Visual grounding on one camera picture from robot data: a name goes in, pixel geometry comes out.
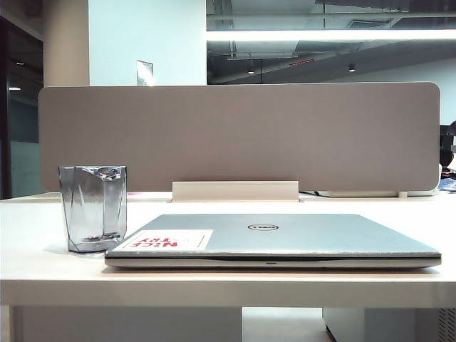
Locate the blue cloth in background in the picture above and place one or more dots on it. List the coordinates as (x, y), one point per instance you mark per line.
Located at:
(449, 185)

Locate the transparent grey faceted water cup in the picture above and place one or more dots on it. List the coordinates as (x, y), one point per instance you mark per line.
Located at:
(82, 206)

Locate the paper notice on wall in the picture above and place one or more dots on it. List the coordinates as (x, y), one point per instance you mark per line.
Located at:
(144, 73)

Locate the long ceiling light strip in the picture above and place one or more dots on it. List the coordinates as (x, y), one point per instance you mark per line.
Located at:
(320, 35)

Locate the red and white laptop sticker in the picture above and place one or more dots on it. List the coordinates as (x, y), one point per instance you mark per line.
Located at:
(192, 238)

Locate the white under-desk cabinet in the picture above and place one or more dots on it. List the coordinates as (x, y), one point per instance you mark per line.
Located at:
(384, 326)

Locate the silver Dell laptop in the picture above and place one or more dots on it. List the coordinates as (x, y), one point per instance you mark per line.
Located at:
(303, 238)

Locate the white desk support panel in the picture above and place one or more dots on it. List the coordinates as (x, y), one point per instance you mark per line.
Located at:
(124, 326)

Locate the dark door frame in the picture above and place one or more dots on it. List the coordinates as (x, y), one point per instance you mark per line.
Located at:
(4, 107)

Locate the white object behind divider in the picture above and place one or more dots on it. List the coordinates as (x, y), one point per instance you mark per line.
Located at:
(356, 194)

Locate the white divider foot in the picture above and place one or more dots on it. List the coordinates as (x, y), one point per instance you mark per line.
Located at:
(403, 195)

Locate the beige fabric desk divider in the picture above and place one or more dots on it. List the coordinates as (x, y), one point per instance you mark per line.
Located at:
(231, 135)

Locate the red illuminated ceiling sign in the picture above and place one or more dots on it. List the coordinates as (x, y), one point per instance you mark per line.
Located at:
(301, 63)

